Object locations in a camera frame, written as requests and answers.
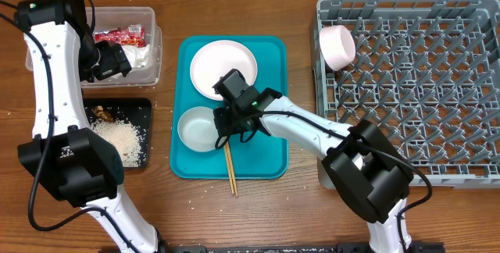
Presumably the pink bowl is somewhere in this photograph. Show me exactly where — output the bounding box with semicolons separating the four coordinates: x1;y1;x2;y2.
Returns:
319;25;356;71

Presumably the large white plate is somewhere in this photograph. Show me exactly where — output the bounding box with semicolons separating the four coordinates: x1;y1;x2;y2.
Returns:
190;40;258;101

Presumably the black food waste tray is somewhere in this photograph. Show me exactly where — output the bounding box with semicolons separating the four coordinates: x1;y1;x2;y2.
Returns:
84;98;152;169

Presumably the grey dishwasher rack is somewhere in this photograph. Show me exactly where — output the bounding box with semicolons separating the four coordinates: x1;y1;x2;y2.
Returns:
311;0;499;189

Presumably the clear plastic waste bin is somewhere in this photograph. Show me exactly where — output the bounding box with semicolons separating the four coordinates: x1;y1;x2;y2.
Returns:
32;7;163;88

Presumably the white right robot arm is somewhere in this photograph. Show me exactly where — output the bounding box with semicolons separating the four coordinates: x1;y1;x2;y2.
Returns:
213;69;433;252

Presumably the wooden chopstick left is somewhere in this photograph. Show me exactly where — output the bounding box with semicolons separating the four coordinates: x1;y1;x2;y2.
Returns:
223;143;236;195

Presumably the wooden chopstick right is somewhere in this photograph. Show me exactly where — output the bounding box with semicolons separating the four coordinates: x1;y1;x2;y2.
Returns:
227;142;238;197

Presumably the brown food scrap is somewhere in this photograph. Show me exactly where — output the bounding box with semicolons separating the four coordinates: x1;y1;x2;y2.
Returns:
91;105;115;123

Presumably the pile of rice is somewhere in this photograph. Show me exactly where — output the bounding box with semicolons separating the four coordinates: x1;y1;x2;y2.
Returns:
91;119;145;168

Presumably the white napkin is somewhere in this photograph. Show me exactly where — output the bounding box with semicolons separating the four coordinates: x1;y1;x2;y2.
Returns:
122;45;149;70

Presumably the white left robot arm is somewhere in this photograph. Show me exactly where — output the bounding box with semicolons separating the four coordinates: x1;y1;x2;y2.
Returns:
9;0;168;252

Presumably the red snack wrapper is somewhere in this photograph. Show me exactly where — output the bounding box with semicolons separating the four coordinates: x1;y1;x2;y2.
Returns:
94;24;147;48

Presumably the wooden chopstick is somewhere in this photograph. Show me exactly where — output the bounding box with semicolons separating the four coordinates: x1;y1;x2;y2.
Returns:
227;142;238;197
223;143;236;195

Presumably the grey-green small bowl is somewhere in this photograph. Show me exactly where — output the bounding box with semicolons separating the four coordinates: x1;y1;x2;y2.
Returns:
177;106;219;152

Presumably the teal serving tray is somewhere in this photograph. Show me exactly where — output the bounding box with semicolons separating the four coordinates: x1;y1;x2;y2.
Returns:
170;36;289;180

